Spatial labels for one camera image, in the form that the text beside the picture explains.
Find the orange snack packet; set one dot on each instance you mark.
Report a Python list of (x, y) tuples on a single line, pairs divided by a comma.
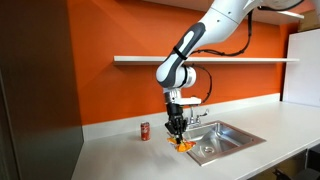
[(185, 146)]

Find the black chair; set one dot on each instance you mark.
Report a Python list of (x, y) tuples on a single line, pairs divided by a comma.
[(300, 173)]

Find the brown cardboard box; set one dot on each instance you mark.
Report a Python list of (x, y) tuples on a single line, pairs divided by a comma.
[(310, 21)]

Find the white board panel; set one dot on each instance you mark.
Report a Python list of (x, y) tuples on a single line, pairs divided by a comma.
[(303, 70)]

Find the red soda can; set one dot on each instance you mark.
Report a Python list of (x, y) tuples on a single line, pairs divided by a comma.
[(145, 131)]

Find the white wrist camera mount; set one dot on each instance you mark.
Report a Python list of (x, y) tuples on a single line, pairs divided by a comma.
[(190, 100)]

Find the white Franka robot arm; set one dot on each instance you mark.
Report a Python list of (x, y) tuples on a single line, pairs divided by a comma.
[(196, 36)]

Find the stainless steel sink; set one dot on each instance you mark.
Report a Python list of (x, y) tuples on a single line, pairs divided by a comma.
[(223, 140)]

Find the dark cabinet panel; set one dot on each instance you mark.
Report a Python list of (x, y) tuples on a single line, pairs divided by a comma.
[(36, 90)]

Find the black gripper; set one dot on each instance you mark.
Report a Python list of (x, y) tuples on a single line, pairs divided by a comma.
[(175, 116)]

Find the long white wall shelf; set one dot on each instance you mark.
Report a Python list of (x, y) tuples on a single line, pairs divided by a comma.
[(140, 60)]

